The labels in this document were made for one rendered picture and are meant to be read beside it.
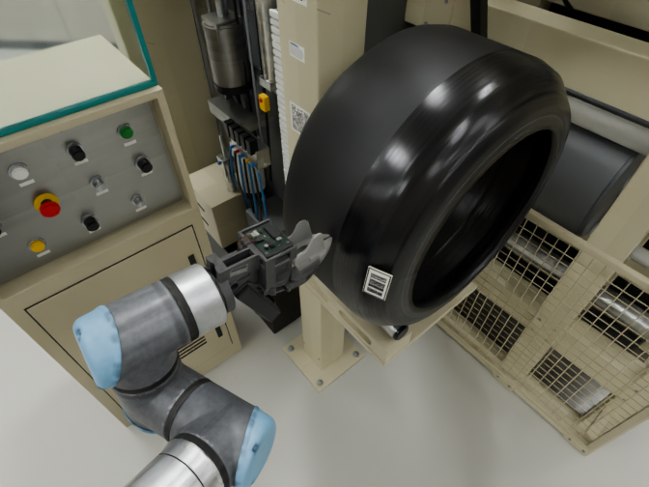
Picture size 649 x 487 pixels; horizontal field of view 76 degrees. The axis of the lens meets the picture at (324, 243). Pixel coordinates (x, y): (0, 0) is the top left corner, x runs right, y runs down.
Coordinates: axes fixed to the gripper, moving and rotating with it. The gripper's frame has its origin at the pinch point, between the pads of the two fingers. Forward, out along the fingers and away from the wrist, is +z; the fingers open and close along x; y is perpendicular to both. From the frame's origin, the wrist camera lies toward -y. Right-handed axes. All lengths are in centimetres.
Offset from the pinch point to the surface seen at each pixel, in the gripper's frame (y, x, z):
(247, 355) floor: -123, 54, 14
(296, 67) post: 12.8, 34.3, 19.5
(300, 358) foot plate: -120, 38, 31
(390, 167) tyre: 14.9, -4.4, 6.9
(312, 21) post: 23.3, 28.8, 18.4
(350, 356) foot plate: -118, 24, 49
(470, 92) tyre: 23.9, -5.9, 19.1
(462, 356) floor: -115, -8, 88
